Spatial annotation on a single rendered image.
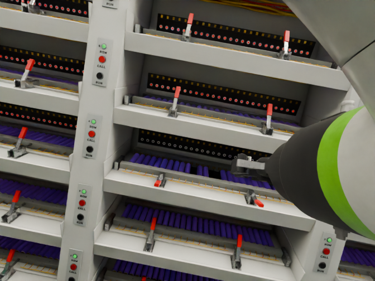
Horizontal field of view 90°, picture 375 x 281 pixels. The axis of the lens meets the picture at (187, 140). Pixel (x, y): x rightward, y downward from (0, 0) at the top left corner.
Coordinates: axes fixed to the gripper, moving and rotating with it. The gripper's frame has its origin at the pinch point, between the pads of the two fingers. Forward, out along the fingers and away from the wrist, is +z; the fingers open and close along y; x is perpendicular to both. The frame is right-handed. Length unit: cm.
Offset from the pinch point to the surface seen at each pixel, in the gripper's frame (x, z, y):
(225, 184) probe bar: 3.8, 19.3, 0.3
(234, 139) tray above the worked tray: -8.6, 11.7, 1.6
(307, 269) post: 22.7, 19.5, -26.4
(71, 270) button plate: 37, 23, 41
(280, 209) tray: 7.7, 17.0, -15.6
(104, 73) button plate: -18.8, 7.9, 39.2
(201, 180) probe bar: 4.1, 19.5, 7.8
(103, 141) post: -1.3, 12.9, 36.8
